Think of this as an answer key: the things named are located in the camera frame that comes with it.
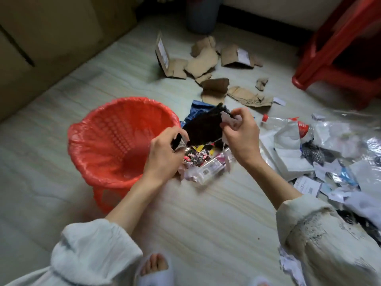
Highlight torn cardboard pieces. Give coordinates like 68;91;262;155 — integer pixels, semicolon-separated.
154;32;274;108

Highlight clear bottle purple cap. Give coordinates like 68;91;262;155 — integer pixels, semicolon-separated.
190;147;237;186

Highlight person's printed right sleeve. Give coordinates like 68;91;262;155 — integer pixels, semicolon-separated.
276;193;381;286

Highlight grey bin with red liner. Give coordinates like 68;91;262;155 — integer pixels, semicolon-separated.
185;0;223;35

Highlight person's right hand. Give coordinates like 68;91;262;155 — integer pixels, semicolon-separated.
220;107;266;169

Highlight red plastic stool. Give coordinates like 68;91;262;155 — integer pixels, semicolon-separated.
291;0;381;109

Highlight blue plastic bag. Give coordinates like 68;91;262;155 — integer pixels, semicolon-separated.
180;99;227;128

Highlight pile of white paper scraps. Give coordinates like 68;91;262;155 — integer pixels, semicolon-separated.
278;159;362;286

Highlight white poly mailer bag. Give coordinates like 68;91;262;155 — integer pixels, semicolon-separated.
273;122;313;160

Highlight black yellow snack wrapper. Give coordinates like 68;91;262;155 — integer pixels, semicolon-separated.
182;144;221;167

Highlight rounded white paper bit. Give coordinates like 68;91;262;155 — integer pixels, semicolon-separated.
219;111;244;130

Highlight clear crinkled plastic bag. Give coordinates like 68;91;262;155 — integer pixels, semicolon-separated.
311;108;381;158

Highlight black patterned plastic piece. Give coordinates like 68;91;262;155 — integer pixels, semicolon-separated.
338;208;381;246
300;141;327;166

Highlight black plastic sheet piece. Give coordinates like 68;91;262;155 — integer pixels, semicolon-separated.
182;103;236;150

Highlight silver foil wrapper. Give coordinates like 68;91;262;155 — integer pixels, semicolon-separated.
366;137;381;167

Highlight waste basket with red bag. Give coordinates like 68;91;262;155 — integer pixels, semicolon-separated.
67;97;181;214

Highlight clear bottle red label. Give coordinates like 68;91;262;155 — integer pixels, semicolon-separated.
261;114;312;140

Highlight white bubble padded envelope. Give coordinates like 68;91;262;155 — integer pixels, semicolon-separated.
259;137;316;182

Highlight light blue right slipper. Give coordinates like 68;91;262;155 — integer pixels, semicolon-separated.
248;275;271;286

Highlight light blue slipper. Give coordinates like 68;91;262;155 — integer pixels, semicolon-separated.
248;275;271;286
133;252;175;286

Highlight person's left foot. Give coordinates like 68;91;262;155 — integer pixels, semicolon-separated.
140;254;169;276

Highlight person's white left sleeve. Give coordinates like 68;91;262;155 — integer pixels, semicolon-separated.
4;218;143;286

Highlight person's right forearm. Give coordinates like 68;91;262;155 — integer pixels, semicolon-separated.
245;157;303;211

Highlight person's left forearm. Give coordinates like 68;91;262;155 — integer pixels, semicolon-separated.
104;175;164;236

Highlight beige wooden cabinet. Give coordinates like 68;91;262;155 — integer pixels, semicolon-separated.
0;0;137;122

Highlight black shiny wrapper piece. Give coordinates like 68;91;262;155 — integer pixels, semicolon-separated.
170;133;187;152

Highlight light blue left slipper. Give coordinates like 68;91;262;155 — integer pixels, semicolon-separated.
133;252;175;286

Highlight person's left hand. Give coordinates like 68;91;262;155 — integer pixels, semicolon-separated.
142;126;190;188

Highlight blue white torn packet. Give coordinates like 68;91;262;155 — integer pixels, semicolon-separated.
339;166;359;187

